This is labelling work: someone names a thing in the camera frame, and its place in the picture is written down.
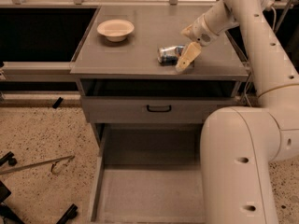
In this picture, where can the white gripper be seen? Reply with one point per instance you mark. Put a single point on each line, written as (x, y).
(199, 31)

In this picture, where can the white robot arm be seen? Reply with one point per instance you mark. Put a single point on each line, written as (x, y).
(237, 143)

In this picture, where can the grey drawer cabinet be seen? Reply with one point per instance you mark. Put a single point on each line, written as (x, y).
(131, 68)

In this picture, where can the grey top drawer front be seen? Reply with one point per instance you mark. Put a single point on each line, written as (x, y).
(133, 109)

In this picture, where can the open grey lower drawer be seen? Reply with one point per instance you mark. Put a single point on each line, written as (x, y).
(148, 174)

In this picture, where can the white paper bowl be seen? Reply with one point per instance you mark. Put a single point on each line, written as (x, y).
(115, 30)

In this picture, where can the metal rod on floor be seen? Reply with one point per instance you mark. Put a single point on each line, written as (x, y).
(34, 165)

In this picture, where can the black stand foot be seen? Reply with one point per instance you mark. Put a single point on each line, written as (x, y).
(70, 213)

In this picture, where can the black clamp on floor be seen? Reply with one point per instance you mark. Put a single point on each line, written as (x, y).
(9, 158)

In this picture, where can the black drawer handle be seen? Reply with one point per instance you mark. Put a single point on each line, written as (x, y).
(159, 108)

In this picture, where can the small black floor bracket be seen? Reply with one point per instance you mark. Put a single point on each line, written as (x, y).
(57, 103)

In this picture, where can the grey horizontal frame rail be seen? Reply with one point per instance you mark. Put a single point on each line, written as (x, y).
(37, 72)

